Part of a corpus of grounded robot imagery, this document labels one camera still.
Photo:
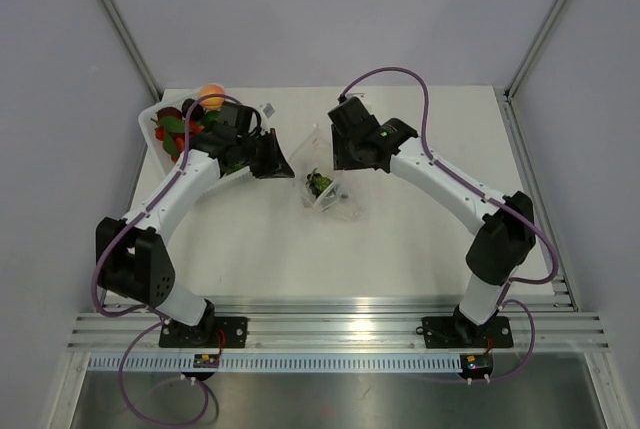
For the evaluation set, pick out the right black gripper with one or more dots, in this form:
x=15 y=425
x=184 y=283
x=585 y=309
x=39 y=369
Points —
x=341 y=161

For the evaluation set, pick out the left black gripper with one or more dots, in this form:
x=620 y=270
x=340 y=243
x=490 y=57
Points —
x=275 y=166

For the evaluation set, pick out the dark grape bunch with leaves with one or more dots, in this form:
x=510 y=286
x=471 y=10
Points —
x=323 y=190

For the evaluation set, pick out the clear zip top bag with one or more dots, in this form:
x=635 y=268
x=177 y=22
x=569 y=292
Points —
x=316 y=151

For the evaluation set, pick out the red cherry bunch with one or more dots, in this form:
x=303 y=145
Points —
x=170 y=131

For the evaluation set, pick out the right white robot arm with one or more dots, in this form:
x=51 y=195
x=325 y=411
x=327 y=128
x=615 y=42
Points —
x=501 y=241

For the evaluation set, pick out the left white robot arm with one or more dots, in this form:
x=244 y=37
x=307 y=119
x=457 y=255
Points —
x=132 y=258

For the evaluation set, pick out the orange peach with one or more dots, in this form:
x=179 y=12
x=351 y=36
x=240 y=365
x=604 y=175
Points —
x=213 y=95

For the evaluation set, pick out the dark plum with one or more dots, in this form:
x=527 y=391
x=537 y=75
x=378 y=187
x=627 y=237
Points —
x=189 y=107

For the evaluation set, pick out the left small circuit board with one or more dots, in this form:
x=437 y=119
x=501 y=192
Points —
x=206 y=361

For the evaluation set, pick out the small circuit board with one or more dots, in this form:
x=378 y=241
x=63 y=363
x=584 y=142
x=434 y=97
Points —
x=206 y=361
x=476 y=366

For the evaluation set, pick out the right small circuit board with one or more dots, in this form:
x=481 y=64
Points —
x=476 y=366

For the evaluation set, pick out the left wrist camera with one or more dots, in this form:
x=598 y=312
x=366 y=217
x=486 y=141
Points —
x=267 y=110

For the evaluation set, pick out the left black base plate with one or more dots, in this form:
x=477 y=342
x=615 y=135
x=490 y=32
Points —
x=228 y=332

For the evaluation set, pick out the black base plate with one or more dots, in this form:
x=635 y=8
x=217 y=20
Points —
x=449 y=332
x=228 y=332

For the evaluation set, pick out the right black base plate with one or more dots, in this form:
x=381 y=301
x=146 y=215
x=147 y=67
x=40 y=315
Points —
x=449 y=332

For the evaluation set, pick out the white slotted cable duct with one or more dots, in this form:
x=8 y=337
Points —
x=281 y=363

